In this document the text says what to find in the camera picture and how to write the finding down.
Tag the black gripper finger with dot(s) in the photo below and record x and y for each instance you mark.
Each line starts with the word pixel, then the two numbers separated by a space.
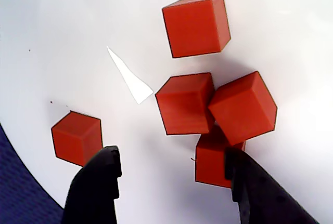
pixel 91 195
pixel 260 203

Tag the red cube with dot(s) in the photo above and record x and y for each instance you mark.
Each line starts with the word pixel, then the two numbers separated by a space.
pixel 244 109
pixel 210 161
pixel 184 107
pixel 72 138
pixel 195 26

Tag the white round plate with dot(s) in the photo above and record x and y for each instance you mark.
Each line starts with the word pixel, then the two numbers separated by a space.
pixel 78 26

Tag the blue woven table cloth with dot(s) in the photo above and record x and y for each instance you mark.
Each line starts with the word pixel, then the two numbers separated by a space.
pixel 15 195

